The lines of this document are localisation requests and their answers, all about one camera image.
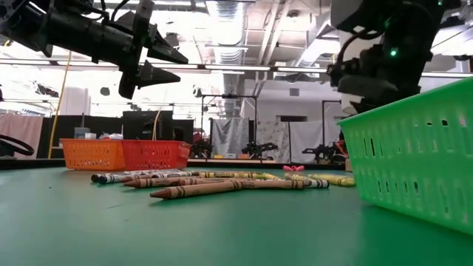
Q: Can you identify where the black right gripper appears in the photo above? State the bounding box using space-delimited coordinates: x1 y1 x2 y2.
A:
327 32 434 114

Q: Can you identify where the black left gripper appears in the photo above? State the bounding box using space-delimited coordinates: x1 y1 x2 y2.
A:
36 0 190 100

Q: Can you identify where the grey crayon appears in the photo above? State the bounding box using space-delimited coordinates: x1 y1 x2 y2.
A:
97 173 160 185
151 170 197 180
302 178 330 190
90 171 156 184

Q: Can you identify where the brown crayon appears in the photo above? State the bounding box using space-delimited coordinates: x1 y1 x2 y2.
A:
149 180 247 201
236 178 306 191
123 177 208 189
177 177 259 186

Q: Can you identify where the ceiling light strip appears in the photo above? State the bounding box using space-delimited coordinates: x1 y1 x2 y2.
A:
0 58 473 79

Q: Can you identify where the green plastic basket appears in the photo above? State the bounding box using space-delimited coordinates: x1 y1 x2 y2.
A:
337 76 473 236

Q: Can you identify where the red plastic basket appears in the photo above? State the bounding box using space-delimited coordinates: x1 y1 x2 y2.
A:
120 139 192 171

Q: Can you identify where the grey cloth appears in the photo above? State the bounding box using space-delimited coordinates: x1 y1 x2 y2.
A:
210 117 251 158

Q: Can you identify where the pale box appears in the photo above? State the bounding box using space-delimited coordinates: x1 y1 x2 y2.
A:
73 126 92 140

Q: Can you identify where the black partition panel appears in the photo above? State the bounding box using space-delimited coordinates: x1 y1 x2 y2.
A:
36 115 124 160

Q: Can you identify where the orange plastic basket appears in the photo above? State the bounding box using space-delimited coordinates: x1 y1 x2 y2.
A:
60 138 126 171

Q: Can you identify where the patterned white cloth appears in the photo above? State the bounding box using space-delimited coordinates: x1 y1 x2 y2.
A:
256 120 291 163

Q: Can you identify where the pink cloth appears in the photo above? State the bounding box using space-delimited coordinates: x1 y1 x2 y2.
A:
0 112 44 160

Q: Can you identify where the green table mat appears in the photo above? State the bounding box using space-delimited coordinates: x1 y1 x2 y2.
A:
0 166 473 266

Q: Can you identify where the silver air duct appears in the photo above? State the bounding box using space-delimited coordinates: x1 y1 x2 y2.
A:
205 0 248 115
295 20 343 69

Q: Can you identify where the black metal frame stand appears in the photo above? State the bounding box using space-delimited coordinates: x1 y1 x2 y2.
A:
200 93 259 163

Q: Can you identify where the yellow cable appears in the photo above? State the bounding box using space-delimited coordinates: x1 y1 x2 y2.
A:
47 50 73 160

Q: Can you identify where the black hose loop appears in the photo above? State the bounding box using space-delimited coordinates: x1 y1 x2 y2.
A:
0 133 36 157

